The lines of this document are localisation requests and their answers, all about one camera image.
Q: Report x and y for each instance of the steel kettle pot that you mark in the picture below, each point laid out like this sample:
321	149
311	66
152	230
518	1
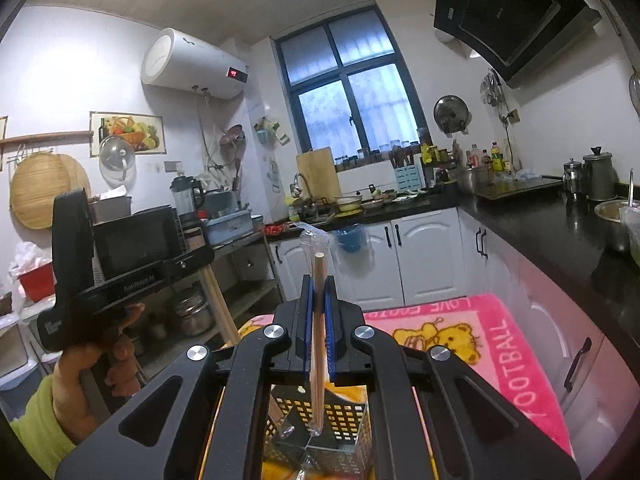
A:
599	175

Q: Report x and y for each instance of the red plastic basin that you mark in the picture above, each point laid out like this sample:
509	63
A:
38	283

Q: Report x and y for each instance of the fruit picture on wall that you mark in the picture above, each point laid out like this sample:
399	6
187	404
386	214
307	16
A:
145	133

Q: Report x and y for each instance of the white water heater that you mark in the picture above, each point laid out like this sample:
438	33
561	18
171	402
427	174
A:
179	61

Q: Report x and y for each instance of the wooden cutting board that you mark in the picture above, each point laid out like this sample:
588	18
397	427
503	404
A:
317	166

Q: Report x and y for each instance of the chopsticks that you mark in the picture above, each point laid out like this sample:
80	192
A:
316	245
232	336

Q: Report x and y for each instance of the pink cartoon blanket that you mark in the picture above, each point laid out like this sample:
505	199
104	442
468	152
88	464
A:
323	390

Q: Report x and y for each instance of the hanging steel pot lid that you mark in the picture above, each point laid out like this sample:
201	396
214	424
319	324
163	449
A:
452	115

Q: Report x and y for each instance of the stacked steel pots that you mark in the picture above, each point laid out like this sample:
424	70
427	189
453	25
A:
190	312

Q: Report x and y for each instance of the light blue storage box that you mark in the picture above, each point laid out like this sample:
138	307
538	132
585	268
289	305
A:
229	227

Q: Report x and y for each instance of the yellow green sleeve forearm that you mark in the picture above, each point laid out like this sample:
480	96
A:
40	433

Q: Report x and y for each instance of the steel bowl with spoon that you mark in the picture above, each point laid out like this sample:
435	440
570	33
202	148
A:
612	214

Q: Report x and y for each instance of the blender with black lid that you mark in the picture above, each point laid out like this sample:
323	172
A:
189	198

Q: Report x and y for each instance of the dark green utensil caddy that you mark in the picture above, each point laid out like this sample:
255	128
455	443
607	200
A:
342	451

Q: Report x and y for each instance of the glass pot lid on wall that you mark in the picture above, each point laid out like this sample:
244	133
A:
117	161

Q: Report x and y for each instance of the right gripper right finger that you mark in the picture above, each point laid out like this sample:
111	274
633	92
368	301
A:
467	403

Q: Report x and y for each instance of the small steel teapot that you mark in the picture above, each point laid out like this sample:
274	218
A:
572	177

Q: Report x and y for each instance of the black microwave oven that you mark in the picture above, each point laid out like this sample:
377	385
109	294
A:
146	237

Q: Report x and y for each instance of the blue bag on cabinet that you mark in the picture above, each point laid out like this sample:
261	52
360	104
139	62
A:
351	239

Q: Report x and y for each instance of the dark framed window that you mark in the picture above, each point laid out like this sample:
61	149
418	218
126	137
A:
348	85

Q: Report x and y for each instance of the black range hood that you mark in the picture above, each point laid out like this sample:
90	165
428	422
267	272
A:
518	38

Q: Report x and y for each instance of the round bamboo board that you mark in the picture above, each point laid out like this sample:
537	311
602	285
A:
37	180

